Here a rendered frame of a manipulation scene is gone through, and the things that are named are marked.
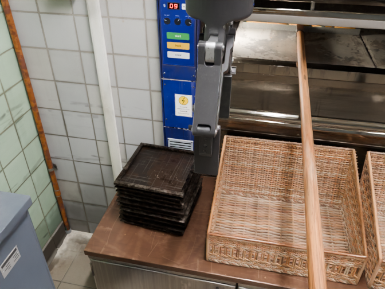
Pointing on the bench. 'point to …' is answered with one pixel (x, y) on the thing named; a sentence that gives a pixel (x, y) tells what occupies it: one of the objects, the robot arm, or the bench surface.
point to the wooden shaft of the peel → (310, 180)
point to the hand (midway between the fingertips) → (213, 135)
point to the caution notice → (183, 105)
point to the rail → (319, 13)
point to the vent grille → (180, 144)
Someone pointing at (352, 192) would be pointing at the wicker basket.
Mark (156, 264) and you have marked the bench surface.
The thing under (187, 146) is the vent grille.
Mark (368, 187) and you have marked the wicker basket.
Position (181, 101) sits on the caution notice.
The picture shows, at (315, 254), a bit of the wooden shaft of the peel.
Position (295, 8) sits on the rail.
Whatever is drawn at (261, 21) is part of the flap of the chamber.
